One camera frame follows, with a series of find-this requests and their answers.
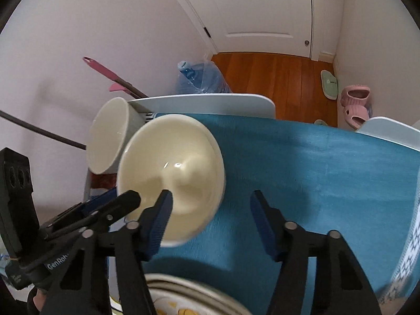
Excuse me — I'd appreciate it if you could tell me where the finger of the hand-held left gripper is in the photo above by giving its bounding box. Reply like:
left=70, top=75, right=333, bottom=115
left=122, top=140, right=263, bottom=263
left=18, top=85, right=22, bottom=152
left=39, top=190, right=142, bottom=241
left=49, top=191, right=116, bottom=228

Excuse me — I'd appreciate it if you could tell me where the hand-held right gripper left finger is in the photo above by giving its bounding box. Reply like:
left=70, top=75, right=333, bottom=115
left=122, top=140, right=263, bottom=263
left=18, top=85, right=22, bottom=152
left=43, top=188, right=174, bottom=315

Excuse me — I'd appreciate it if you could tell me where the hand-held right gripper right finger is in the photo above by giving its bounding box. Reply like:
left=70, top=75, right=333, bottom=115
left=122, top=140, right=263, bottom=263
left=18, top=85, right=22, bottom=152
left=250, top=190, right=383, bottom=315

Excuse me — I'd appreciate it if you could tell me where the cream round bowl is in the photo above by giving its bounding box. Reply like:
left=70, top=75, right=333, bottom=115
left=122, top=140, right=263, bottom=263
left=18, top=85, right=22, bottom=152
left=117, top=113, right=227, bottom=249

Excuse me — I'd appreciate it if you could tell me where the teal patterned tablecloth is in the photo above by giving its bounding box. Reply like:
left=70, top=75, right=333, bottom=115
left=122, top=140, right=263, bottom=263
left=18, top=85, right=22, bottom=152
left=108, top=113, right=420, bottom=315

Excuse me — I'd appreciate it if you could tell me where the white deep bowl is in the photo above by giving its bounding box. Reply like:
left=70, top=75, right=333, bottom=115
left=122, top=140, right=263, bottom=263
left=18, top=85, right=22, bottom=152
left=86, top=97, right=149, bottom=175

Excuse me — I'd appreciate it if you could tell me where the scalloped cream plate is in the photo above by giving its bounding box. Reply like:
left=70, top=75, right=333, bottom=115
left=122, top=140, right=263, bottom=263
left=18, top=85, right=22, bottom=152
left=111, top=272, right=254, bottom=315

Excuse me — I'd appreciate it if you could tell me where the pink mop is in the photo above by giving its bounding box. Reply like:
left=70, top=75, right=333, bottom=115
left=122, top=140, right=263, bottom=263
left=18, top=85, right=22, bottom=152
left=82, top=56, right=150, bottom=99

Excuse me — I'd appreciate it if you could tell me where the pink slipper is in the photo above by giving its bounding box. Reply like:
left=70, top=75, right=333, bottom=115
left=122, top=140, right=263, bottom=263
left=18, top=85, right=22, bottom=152
left=343, top=104, right=370, bottom=130
left=340, top=85, right=371, bottom=107

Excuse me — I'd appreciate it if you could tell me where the white panel door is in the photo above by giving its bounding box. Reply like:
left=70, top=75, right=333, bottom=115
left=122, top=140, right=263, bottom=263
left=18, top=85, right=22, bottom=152
left=157, top=0, right=316, bottom=60

